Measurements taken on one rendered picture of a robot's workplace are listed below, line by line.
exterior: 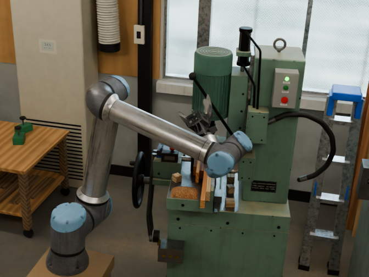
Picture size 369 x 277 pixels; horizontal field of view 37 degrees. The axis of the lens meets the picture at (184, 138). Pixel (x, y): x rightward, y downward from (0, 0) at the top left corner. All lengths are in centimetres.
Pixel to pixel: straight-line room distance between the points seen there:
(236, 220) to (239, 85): 64
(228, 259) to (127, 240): 117
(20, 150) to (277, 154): 189
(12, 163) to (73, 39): 94
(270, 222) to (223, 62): 78
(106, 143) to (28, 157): 143
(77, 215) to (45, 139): 160
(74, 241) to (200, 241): 63
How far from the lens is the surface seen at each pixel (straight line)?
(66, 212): 244
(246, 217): 263
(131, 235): 382
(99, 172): 244
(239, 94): 251
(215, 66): 245
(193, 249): 274
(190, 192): 251
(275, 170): 263
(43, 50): 403
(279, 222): 265
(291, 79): 239
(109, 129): 234
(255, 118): 242
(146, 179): 280
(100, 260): 261
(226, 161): 197
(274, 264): 279
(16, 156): 375
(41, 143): 390
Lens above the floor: 220
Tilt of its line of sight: 25 degrees down
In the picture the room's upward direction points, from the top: 2 degrees clockwise
